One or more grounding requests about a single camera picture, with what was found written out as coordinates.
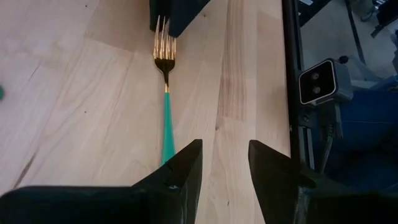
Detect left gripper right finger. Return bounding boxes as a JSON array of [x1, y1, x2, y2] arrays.
[[248, 139, 398, 224]]

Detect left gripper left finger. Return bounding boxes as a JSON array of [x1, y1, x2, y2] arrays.
[[0, 139, 203, 224]]

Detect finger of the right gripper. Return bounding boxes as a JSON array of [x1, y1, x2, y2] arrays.
[[170, 0, 212, 38], [149, 0, 170, 32]]

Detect gold fork green handle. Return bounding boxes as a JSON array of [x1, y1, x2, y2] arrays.
[[153, 15, 177, 166]]

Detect person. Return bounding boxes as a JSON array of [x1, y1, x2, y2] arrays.
[[310, 74, 398, 192]]

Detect black camera cable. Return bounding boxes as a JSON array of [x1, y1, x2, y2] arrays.
[[318, 101, 345, 174]]

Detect grey table-level camera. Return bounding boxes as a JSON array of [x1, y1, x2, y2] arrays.
[[298, 57, 354, 106]]

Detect black aluminium table frame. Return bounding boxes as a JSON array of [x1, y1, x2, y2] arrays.
[[281, 0, 317, 172]]

